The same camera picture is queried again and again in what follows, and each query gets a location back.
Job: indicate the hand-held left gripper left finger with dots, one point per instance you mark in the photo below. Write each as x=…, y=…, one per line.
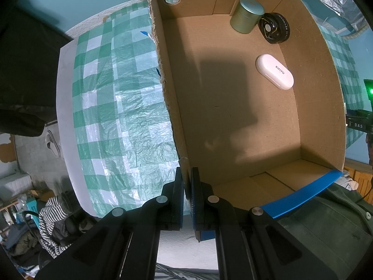
x=179, y=198

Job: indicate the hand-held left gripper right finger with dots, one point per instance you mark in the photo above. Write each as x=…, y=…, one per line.
x=195, y=198

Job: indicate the cardboard box with blue rim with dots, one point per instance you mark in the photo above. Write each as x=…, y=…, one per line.
x=233, y=108

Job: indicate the white earbud case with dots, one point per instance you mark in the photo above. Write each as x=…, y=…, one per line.
x=274, y=71

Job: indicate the black round disc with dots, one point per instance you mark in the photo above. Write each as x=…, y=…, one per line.
x=274, y=29

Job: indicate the green round tin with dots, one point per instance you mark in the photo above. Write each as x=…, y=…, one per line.
x=244, y=17

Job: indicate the wooden slatted furniture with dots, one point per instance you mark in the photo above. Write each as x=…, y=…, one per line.
x=360, y=183

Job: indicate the large-check green plastic sheet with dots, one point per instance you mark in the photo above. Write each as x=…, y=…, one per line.
x=122, y=122

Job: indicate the green jacket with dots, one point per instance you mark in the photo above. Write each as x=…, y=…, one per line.
x=320, y=224

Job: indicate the silver plastic sheet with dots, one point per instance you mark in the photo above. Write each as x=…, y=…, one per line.
x=335, y=0

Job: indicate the striped cloth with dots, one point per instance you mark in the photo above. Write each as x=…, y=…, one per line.
x=48, y=218

